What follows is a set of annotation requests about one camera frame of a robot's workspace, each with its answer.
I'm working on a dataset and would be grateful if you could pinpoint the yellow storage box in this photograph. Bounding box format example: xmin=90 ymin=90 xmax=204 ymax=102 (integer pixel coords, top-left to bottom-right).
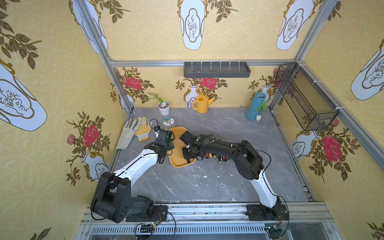
xmin=168 ymin=127 xmax=196 ymax=168

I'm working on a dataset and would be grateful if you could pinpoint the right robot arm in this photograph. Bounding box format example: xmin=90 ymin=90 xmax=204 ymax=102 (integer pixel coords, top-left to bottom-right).
xmin=180 ymin=131 xmax=289 ymax=219

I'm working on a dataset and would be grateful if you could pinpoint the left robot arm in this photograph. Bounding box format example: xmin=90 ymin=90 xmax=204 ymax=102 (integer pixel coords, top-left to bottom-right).
xmin=90 ymin=129 xmax=175 ymax=223

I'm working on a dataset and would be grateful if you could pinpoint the sunflower seed jar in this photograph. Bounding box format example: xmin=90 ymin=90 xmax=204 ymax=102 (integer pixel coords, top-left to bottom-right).
xmin=163 ymin=117 xmax=175 ymax=127

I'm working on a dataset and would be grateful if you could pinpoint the yellow dotted work glove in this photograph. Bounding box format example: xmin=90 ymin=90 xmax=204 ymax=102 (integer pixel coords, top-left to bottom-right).
xmin=135 ymin=117 xmax=152 ymax=143

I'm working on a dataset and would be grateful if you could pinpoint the white flower pot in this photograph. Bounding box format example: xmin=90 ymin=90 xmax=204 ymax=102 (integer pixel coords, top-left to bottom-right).
xmin=158 ymin=101 xmax=170 ymax=116

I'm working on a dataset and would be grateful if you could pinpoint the long white leather glove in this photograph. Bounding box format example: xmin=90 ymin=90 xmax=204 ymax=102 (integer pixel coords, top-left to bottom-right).
xmin=116 ymin=119 xmax=141 ymax=150

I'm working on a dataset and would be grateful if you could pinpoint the yellow watering can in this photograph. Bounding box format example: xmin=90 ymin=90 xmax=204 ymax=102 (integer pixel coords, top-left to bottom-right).
xmin=192 ymin=95 xmax=216 ymax=114

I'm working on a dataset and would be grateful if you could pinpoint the teal vase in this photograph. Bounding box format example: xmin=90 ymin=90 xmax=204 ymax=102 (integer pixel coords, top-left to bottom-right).
xmin=246 ymin=92 xmax=267 ymax=121

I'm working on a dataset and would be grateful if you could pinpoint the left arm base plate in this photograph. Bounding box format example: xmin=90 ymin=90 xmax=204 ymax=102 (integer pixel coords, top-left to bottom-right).
xmin=126 ymin=205 xmax=168 ymax=223

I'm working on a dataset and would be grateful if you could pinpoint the grey wall shelf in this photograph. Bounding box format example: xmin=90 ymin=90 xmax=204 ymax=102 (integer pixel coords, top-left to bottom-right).
xmin=184 ymin=61 xmax=251 ymax=79

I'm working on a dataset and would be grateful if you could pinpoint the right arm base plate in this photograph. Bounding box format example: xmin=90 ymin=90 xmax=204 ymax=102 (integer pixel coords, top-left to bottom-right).
xmin=246 ymin=204 xmax=290 ymax=221

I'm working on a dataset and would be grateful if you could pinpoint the black wire basket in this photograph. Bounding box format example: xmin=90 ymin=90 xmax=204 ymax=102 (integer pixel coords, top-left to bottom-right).
xmin=275 ymin=63 xmax=339 ymax=131

